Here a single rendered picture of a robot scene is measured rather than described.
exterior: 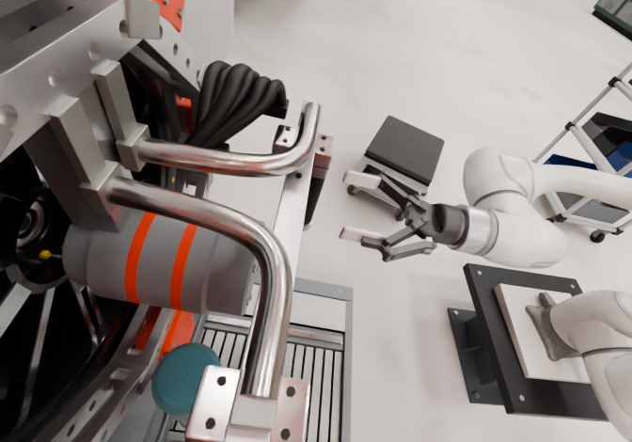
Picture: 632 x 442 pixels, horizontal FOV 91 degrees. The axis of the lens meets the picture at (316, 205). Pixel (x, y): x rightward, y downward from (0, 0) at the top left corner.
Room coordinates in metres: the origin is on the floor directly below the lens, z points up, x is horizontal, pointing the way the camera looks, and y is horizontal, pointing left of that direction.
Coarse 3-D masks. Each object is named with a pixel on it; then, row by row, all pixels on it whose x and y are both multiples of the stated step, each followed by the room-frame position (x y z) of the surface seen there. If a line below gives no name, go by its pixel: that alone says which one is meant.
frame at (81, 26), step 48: (0, 0) 0.19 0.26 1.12; (48, 0) 0.22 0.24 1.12; (96, 0) 0.24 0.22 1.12; (144, 0) 0.28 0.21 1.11; (0, 48) 0.14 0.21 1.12; (48, 48) 0.16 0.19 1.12; (96, 48) 0.21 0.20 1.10; (144, 48) 0.29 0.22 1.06; (0, 96) 0.12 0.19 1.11; (48, 96) 0.14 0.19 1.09; (192, 96) 0.40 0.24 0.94; (0, 144) 0.10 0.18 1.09; (96, 384) 0.04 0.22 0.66; (144, 384) 0.06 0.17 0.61; (48, 432) -0.02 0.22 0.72; (96, 432) -0.01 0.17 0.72
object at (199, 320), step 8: (200, 320) 0.31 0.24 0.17; (200, 328) 0.30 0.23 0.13; (192, 336) 0.26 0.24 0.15; (160, 416) 0.05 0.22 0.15; (168, 416) 0.05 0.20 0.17; (152, 424) 0.03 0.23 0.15; (160, 424) 0.03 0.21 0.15; (168, 424) 0.04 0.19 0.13; (152, 432) 0.01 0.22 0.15; (160, 432) 0.02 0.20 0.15; (152, 440) 0.00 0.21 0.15; (160, 440) 0.00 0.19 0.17
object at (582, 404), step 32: (480, 288) 0.69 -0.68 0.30; (544, 288) 0.79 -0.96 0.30; (576, 288) 0.85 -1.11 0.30; (480, 320) 0.58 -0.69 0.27; (480, 352) 0.56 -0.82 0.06; (512, 352) 0.49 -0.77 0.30; (480, 384) 0.46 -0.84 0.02; (512, 384) 0.38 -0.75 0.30; (544, 384) 0.42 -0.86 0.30; (576, 384) 0.45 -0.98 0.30; (544, 416) 0.33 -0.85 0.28; (576, 416) 0.35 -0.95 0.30
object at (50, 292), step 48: (144, 96) 0.39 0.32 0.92; (0, 192) 0.14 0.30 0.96; (48, 192) 0.20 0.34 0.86; (0, 240) 0.11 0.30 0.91; (48, 240) 0.16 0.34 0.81; (0, 288) 0.08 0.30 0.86; (48, 288) 0.11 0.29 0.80; (0, 336) 0.04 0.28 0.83; (48, 336) 0.08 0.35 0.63; (96, 336) 0.10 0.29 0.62; (0, 384) 0.00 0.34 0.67; (48, 384) 0.02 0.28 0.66; (0, 432) -0.04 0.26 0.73
